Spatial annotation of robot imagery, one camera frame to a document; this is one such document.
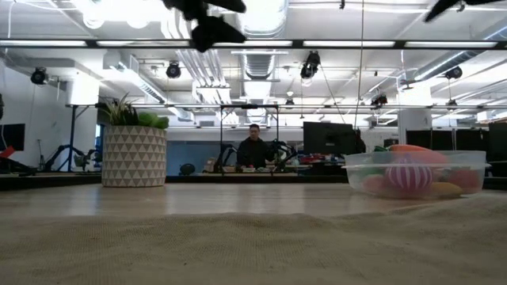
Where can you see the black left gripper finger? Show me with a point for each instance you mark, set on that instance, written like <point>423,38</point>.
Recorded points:
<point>229,4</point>
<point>216,33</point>

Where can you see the orange toy carrot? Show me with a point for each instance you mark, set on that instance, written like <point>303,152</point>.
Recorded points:
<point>408,148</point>

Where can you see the small green toy vegetable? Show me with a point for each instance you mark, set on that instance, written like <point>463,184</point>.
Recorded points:
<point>380,149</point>

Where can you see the pink white toy onion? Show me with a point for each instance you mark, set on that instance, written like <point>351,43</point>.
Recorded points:
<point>408,176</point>

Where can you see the red toy tomato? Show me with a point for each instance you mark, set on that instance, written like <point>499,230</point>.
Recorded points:
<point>465,178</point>

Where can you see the yellow toy produce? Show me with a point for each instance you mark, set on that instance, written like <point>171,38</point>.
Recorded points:
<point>445,189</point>

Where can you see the pink orange toy peach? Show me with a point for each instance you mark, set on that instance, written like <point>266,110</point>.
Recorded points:
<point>374,184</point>

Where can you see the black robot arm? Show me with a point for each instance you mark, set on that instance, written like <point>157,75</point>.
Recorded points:
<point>283,152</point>
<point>59,152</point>
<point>226,154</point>

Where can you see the clear plastic tupperware container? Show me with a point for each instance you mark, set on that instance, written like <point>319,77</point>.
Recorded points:
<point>467,158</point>

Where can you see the black ceiling spotlight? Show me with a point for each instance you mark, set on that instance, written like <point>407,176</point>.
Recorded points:
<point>39,76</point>
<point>173,70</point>
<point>309,65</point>
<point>454,73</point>
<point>379,100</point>

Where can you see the round green plant tuft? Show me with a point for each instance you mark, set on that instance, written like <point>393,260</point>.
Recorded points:
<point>161,122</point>
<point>146,119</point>

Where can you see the spiky green artificial plant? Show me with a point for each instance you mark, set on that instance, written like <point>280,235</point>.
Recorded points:
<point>120,112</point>

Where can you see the person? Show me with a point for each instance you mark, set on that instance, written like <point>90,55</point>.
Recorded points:
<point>253,152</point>

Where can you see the black computer monitor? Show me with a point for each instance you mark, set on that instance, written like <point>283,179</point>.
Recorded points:
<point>328,138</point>
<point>12,136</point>
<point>447,139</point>
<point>498,140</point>

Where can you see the black round object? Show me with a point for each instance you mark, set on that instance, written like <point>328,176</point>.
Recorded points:
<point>187,169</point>

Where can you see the triangle patterned planter pot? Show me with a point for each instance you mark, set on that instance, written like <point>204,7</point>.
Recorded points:
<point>134,158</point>

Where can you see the beige burlap cloth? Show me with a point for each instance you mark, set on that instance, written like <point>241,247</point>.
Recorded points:
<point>237,245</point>

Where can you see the red object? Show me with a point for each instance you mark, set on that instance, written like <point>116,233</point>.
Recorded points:
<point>7,152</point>

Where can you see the black frame LED light bar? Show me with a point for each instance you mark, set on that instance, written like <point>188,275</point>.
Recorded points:
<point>253,43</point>

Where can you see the silver ceiling air duct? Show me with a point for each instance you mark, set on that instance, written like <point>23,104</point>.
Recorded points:
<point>259,63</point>

